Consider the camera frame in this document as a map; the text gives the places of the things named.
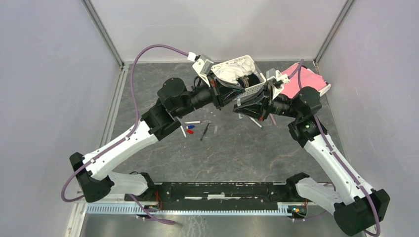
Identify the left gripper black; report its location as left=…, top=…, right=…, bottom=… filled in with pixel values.
left=177, top=71, right=247, bottom=119

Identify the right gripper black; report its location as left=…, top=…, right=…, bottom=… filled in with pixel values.
left=233, top=83, right=301, bottom=121

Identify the white plastic basket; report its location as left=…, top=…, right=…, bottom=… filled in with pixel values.
left=211, top=55, right=266, bottom=97

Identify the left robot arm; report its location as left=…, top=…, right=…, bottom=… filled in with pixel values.
left=70, top=73, right=248, bottom=202

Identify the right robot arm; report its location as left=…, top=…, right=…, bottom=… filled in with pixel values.
left=233, top=86, right=390, bottom=237

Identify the black pen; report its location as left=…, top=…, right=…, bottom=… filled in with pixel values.
left=200, top=122, right=211, bottom=141

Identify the white marker pen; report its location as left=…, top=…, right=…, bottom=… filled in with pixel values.
left=180, top=126, right=187, bottom=138

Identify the white cloth in basket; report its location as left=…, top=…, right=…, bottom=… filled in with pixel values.
left=212, top=60, right=255, bottom=84

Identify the black cloth in basket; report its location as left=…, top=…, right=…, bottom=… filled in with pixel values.
left=237, top=74, right=260, bottom=88

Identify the red tipped white marker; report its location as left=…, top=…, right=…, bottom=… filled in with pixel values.
left=184, top=120, right=202, bottom=124

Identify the pink folded cloth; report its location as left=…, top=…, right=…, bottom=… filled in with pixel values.
left=280, top=67, right=331, bottom=99

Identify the white folded cloth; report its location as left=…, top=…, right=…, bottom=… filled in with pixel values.
left=297, top=66, right=331, bottom=96

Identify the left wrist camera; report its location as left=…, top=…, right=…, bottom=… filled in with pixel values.
left=187, top=52, right=214, bottom=87

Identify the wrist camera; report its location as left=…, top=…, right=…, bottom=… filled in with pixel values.
left=187, top=52, right=214, bottom=87
left=266, top=68, right=291, bottom=99

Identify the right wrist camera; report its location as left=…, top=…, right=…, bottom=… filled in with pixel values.
left=266, top=68, right=291, bottom=99

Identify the slotted cable duct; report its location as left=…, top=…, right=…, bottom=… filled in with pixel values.
left=86, top=203, right=292, bottom=217

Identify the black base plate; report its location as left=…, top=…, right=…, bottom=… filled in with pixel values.
left=136, top=182, right=307, bottom=211

